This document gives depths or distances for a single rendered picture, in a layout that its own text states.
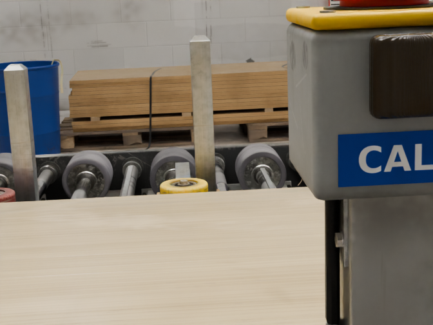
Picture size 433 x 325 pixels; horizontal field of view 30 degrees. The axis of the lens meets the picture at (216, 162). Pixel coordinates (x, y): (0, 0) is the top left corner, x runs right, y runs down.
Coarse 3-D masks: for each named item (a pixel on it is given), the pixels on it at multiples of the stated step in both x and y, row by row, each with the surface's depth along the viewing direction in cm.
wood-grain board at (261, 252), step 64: (256, 192) 130; (0, 256) 104; (64, 256) 103; (128, 256) 102; (192, 256) 101; (256, 256) 100; (320, 256) 99; (0, 320) 83; (64, 320) 83; (128, 320) 82; (192, 320) 82; (256, 320) 81; (320, 320) 80
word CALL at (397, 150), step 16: (352, 144) 30; (368, 144) 30; (384, 144) 30; (400, 144) 30; (416, 144) 30; (432, 144) 30; (352, 160) 30; (368, 160) 30; (384, 160) 30; (400, 160) 30; (416, 160) 30; (432, 160) 30; (352, 176) 30; (368, 176) 30; (384, 176) 30; (400, 176) 30; (416, 176) 30; (432, 176) 30
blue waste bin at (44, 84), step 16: (0, 64) 603; (32, 64) 612; (48, 64) 607; (0, 80) 564; (32, 80) 566; (48, 80) 575; (0, 96) 568; (32, 96) 569; (48, 96) 577; (0, 112) 573; (32, 112) 571; (48, 112) 579; (0, 128) 577; (48, 128) 582; (0, 144) 581; (48, 144) 584
